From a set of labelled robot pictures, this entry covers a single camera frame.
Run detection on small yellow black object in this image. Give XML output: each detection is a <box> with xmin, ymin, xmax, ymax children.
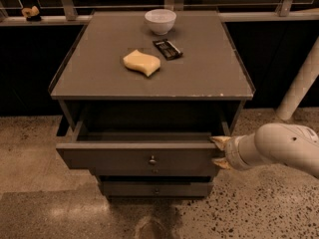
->
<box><xmin>21</xmin><ymin>6</ymin><xmax>41</xmax><ymax>21</ymax></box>

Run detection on white ceramic bowl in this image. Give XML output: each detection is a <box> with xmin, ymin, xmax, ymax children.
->
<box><xmin>145</xmin><ymin>9</ymin><xmax>176</xmax><ymax>35</ymax></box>

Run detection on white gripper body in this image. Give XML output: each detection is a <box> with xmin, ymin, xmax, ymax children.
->
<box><xmin>225</xmin><ymin>133</ymin><xmax>263</xmax><ymax>170</ymax></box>

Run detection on grey drawer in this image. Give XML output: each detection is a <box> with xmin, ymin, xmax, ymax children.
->
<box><xmin>57</xmin><ymin>113</ymin><xmax>230</xmax><ymax>179</ymax></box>
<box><xmin>101</xmin><ymin>181</ymin><xmax>212</xmax><ymax>197</ymax></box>

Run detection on metal window railing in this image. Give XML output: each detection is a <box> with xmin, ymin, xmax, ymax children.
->
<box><xmin>0</xmin><ymin>0</ymin><xmax>318</xmax><ymax>26</ymax></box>

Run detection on grey drawer cabinet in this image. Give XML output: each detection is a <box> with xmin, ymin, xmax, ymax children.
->
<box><xmin>50</xmin><ymin>11</ymin><xmax>254</xmax><ymax>188</ymax></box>

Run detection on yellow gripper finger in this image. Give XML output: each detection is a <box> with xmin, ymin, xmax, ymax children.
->
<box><xmin>211</xmin><ymin>157</ymin><xmax>231</xmax><ymax>169</ymax></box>
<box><xmin>210</xmin><ymin>135</ymin><xmax>231</xmax><ymax>150</ymax></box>

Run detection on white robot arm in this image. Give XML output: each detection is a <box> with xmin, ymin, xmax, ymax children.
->
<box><xmin>210</xmin><ymin>38</ymin><xmax>319</xmax><ymax>178</ymax></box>

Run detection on grey top drawer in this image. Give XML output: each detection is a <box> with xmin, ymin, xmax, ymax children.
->
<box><xmin>57</xmin><ymin>113</ymin><xmax>230</xmax><ymax>179</ymax></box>

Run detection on grey bottom drawer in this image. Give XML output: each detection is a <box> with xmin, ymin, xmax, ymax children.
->
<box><xmin>101</xmin><ymin>181</ymin><xmax>212</xmax><ymax>197</ymax></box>

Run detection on black snack bar wrapper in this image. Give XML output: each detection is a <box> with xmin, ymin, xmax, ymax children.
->
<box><xmin>153</xmin><ymin>39</ymin><xmax>182</xmax><ymax>61</ymax></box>

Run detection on yellow sponge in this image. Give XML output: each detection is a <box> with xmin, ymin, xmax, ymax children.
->
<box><xmin>123</xmin><ymin>50</ymin><xmax>160</xmax><ymax>77</ymax></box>

